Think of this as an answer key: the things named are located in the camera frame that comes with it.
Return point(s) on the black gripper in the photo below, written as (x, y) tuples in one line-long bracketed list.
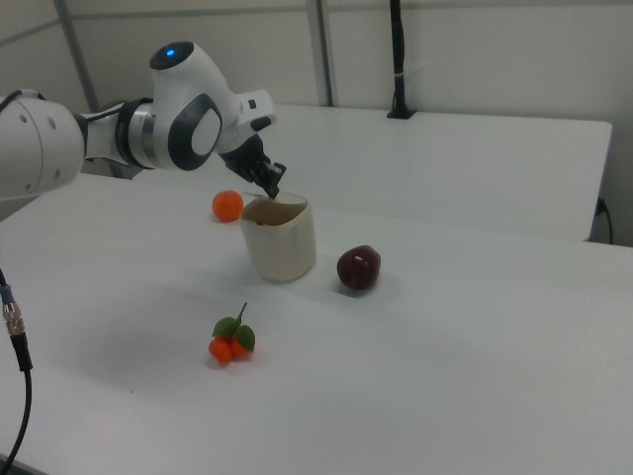
[(244, 158)]

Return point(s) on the cream garbage bin with lid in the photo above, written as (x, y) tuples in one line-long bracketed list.
[(282, 242)]

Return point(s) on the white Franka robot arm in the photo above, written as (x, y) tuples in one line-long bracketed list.
[(183, 114)]

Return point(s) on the large orange fruit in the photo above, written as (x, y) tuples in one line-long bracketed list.
[(228, 206)]

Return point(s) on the dark red apple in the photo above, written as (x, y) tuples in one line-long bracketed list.
[(358, 268)]

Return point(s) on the small tangerines with leaves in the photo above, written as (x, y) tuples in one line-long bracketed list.
[(227, 346)]

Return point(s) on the black pole with base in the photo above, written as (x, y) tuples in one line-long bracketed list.
[(399, 59)]

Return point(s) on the grey partition post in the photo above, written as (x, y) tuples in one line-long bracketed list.
[(324, 49)]

